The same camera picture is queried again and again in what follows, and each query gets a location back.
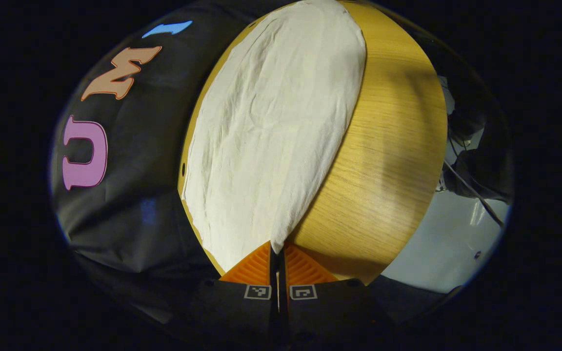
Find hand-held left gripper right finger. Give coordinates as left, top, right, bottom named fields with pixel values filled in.
left=280, top=243, right=400, bottom=344

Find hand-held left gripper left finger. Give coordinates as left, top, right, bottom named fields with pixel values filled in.
left=183, top=240, right=280, bottom=344

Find white jeans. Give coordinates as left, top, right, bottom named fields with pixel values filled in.
left=182, top=0, right=367, bottom=273

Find black backdrop cloth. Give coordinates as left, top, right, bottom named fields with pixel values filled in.
left=49, top=0, right=291, bottom=322

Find dark bundle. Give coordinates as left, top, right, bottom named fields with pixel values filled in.
left=437, top=73, right=514, bottom=205

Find thin black cable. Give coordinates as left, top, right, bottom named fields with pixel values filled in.
left=443, top=158, right=506, bottom=229

